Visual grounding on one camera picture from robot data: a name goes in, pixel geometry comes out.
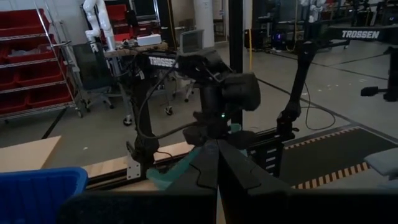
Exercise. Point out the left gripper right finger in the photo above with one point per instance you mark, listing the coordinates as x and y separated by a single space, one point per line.
239 179

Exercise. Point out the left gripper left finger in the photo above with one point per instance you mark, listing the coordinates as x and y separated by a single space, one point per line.
202 177

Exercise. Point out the large blue plastic bin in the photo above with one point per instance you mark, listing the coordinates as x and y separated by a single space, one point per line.
37 196

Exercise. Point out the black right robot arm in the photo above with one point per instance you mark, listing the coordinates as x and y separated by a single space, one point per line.
161 61

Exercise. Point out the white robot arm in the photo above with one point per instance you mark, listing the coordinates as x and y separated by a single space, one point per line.
102 21

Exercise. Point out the black mat with striped edge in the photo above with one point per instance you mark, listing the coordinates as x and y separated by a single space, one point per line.
335 152

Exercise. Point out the white cardboard box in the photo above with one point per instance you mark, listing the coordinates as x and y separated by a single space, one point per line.
149 40

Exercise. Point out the cluttered work table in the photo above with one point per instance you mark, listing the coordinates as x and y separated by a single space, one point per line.
124 52

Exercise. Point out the white column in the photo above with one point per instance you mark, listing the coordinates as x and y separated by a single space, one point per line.
203 18

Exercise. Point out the dark office chair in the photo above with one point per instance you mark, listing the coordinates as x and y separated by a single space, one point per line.
90 68

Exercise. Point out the grey cushion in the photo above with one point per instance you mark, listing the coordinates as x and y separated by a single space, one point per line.
384 161

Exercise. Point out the red storage bin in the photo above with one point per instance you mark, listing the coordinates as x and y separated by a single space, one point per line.
40 98
21 23
28 51
34 76

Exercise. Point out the light wood desk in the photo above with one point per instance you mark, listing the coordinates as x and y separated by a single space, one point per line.
25 154

